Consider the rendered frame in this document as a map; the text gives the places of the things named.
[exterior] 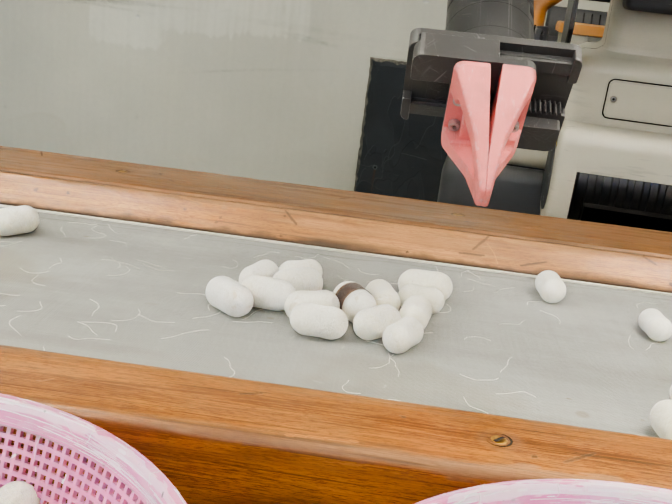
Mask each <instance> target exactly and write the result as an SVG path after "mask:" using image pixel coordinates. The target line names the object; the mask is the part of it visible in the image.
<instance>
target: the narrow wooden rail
mask: <svg viewBox="0 0 672 504"><path fill-rule="evenodd" d="M0 393H1V394H6V395H11V396H15V397H19V398H23V399H27V400H30V401H34V402H37V403H40V404H43V405H47V406H50V407H53V408H56V409H58V410H61V411H64V412H67V413H69V414H72V415H74V416H76V417H79V418H81V419H83V420H86V421H88V422H90V423H92V424H94V425H96V426H98V427H100V428H102V429H104V430H106V431H108V432H109V433H111V434H113V435H114V436H116V437H118V438H119V439H121V440H123V441H124V442H126V443H127V444H128V445H130V446H131V447H133V448H134V449H136V450H137V451H138V452H140V453H141V454H142V455H143V456H145V457H146V458H147V459H148V460H149V461H151V462H152V463H153V464H154V465H155V466H156V467H157V468H158V469H159V470H160V471H161V472H162V473H163V474H164V475H165V476H166V477H167V478H168V479H169V481H170V482H171V483H172V484H173V485H174V486H175V488H176V489H177V490H178V492H179V493H180V494H181V496H182V497H183V499H184V500H185V502H186V503H187V504H415V503H417V502H419V501H422V500H425V499H428V498H431V497H434V496H437V495H440V494H444V493H448V492H452V491H455V490H459V489H464V488H469V487H474V486H479V485H484V484H491V483H498V482H506V481H517V480H530V479H586V480H602V481H613V482H623V483H631V484H639V485H646V486H652V487H658V488H664V489H670V490H672V440H671V439H664V438H656V437H649V436H642V435H635V434H628V433H621V432H614V431H607V430H600V429H593V428H586V427H579V426H572V425H565V424H558V423H551V422H544V421H537V420H529V419H522V418H515V417H508V416H501V415H494V414H487V413H480V412H473V411H466V410H459V409H452V408H445V407H438V406H431V405H424V404H417V403H409V402H402V401H395V400H388V399H381V398H374V397H367V396H360V395H353V394H346V393H339V392H332V391H325V390H318V389H311V388H304V387H297V386H289V385H282V384H275V383H268V382H261V381H254V380H247V379H240V378H233V377H226V376H219V375H212V374H205V373H198V372H191V371H184V370H177V369H169V368H162V367H155V366H148V365H141V364H134V363H127V362H120V361H113V360H106V359H99V358H92V357H85V356H78V355H71V354H64V353H57V352H49V351H42V350H35V349H28V348H21V347H14V346H7V345H0Z"/></svg>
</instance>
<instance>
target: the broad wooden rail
mask: <svg viewBox="0 0 672 504"><path fill-rule="evenodd" d="M0 204H2V205H9V206H22V205H26V206H30V207H32V208H34V209H39V210H47V211H55V212H62V213H70V214H77V215H85V216H92V217H100V218H107V219H115V220H122V221H130V222H138V223H145V224H153V225H160V226H168V227H175V228H183V229H190V230H198V231H205V232H213V233H221V234H228V235H236V236H243V237H251V238H258V239H266V240H273V241H281V242H288V243H296V244H303V245H311V246H319V247H326V248H334V249H341V250H349V251H356V252H364V253H371V254H379V255H386V256H394V257H402V258H409V259H417V260H424V261H432V262H439V263H447V264H454V265H462V266H469V267H477V268H484V269H492V270H500V271H507V272H515V273H522V274H530V275H537V276H538V274H539V273H541V272H543V271H546V270H550V271H554V272H556V273H557V274H558V275H559V277H560V278H561V279H567V280H575V281H583V282H590V283H598V284H605V285H613V286H620V287H628V288H635V289H643V290H650V291H658V292H665V293H672V232H666V231H659V230H651V229H643V228H635V227H628V226H620V225H612V224H604V223H596V222H589V221H581V220H573V219H565V218H558V217H550V216H542V215H534V214H526V213H519V212H511V211H503V210H495V209H488V208H480V207H472V206H464V205H457V204H449V203H441V202H433V201H425V200H418V199H410V198H402V197H394V196H387V195H379V194H371V193H363V192H356V191H348V190H340V189H332V188H324V187H317V186H309V185H301V184H293V183H286V182H278V181H267V180H259V179H253V178H247V177H239V176H231V175H224V174H216V173H208V172H200V171H192V170H185V169H177V168H169V167H161V166H154V165H146V164H138V163H130V162H123V161H115V160H107V159H99V158H91V157H84V156H76V155H68V154H60V153H53V152H45V151H37V150H29V149H22V148H14V147H6V146H0Z"/></svg>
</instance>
